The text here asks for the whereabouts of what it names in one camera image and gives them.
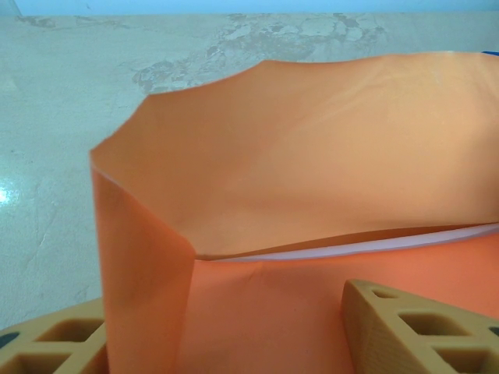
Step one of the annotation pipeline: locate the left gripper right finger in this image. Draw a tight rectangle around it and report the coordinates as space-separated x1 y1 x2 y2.
342 277 499 374

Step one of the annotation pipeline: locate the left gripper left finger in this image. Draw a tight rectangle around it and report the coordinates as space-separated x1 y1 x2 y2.
0 296 109 374

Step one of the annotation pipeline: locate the orange wrapping paper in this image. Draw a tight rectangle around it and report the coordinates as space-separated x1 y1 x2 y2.
89 50 499 374

